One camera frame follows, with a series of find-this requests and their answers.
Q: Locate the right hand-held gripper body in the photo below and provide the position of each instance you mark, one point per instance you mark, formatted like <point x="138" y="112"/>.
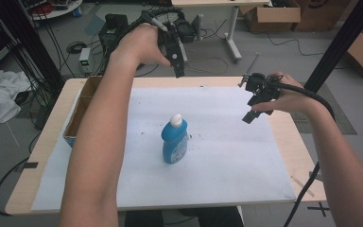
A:
<point x="261" y="86"/>

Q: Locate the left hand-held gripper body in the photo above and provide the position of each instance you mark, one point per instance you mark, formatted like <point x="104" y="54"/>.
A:
<point x="171" y="41"/>

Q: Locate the person's right hand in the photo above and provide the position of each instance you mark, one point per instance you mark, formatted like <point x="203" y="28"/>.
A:
<point x="291" y="96"/>

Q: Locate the person's left hand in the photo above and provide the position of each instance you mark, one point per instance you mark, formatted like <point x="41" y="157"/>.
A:
<point x="138" y="44"/>

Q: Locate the grey metal rod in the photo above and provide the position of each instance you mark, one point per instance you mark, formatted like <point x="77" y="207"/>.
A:
<point x="251" y="67"/>

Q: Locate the white paper mat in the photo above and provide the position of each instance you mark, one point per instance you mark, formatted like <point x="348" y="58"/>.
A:
<point x="227" y="151"/>

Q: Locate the black equipment box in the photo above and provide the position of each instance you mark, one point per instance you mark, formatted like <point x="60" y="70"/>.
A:
<point x="113" y="31"/>

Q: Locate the white desk with metal leg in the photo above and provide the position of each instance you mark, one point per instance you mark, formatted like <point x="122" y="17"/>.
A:
<point x="233" y="31"/>

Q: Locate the blue bottle with white cap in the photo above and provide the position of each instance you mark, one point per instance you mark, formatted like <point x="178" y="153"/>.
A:
<point x="174" y="142"/>

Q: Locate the grey floor mat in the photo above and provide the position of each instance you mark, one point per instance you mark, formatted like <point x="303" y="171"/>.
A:
<point x="331" y="119"/>

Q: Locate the white power supply unit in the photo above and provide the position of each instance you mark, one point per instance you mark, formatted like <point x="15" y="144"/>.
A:
<point x="84" y="60"/>

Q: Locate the open cardboard box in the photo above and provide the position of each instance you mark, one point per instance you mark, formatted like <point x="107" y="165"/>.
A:
<point x="82" y="110"/>

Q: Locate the person's dark trousers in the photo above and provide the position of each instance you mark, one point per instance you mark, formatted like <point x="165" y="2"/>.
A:
<point x="201" y="217"/>

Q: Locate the black tape cross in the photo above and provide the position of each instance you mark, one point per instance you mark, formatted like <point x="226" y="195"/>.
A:
<point x="319" y="208"/>

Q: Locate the round white table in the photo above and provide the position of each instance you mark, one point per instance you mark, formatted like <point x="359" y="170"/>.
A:
<point x="56" y="9"/>

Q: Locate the black tape strip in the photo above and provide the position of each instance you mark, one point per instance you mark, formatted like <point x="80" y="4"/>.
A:
<point x="31" y="165"/>

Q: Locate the white cloth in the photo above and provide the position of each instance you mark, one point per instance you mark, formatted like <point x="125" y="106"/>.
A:
<point x="0" y="94"/>

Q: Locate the black metal frame post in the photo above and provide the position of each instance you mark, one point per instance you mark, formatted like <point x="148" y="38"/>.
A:
<point x="39" y="44"/>
<point x="337" y="41"/>

